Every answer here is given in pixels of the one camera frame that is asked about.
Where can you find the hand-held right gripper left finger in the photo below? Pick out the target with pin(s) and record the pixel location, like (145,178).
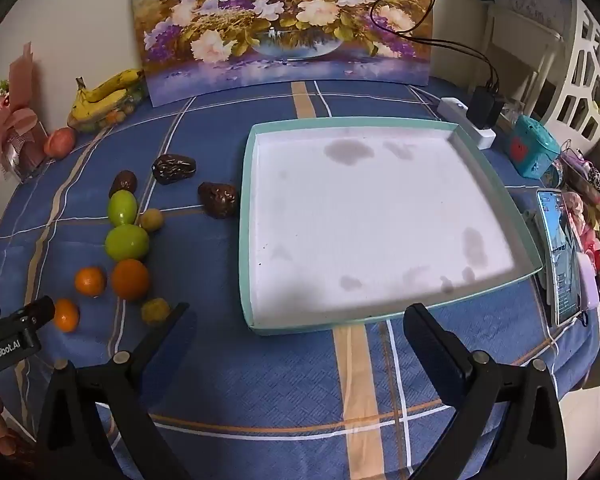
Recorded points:
(176,342)

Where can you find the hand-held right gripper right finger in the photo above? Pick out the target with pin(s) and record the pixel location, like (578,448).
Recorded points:
(425,345)

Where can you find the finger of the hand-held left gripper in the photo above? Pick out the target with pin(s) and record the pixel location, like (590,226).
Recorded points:
(37,311)

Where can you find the small orange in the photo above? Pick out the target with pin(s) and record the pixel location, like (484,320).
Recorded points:
(66,315)
(90,281)

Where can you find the small yellow fruit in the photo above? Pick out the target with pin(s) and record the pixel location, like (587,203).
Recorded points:
(151,220)
(155,310)

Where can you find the large orange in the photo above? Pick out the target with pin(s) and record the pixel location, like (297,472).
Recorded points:
(130,279)

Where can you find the green jujube fruit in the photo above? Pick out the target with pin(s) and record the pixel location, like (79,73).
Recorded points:
(122,208)
(126,242)

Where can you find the teal rimmed white tray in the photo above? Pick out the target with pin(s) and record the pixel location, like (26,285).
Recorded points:
(370,220)

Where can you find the long dark brown date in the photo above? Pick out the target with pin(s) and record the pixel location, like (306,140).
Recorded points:
(174,168)

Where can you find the blue plaid tablecloth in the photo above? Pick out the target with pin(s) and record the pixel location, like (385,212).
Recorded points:
(290,390)

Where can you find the small round dark date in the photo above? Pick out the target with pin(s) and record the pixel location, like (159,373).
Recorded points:
(124,181)

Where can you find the smartphone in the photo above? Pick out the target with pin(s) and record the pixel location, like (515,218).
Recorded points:
(560,255)

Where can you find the red peach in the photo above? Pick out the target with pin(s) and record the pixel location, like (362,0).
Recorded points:
(60,141)

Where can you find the pink wrapped bouquet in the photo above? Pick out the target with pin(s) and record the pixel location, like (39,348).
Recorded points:
(15,120)

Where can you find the clear fruit bowl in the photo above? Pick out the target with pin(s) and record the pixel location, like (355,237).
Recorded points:
(115,115)

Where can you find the clutter of small trinkets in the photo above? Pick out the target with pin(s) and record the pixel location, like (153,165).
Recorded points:
(595,220)

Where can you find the white power strip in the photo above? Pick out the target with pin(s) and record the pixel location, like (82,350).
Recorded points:
(482,136)

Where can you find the teal storage box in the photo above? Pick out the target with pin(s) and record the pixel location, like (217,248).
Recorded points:
(530,147)

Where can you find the bunch of bananas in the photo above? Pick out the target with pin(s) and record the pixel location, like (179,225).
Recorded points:
(107,90)

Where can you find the black charger plug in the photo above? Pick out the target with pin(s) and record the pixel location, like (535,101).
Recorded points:
(485,107)

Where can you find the white lattice chair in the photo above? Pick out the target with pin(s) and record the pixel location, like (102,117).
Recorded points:
(592,85)

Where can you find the white side table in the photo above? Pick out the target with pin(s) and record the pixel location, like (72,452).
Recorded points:
(525,40)

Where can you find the flower painting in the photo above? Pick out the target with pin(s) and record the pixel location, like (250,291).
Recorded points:
(280,25)

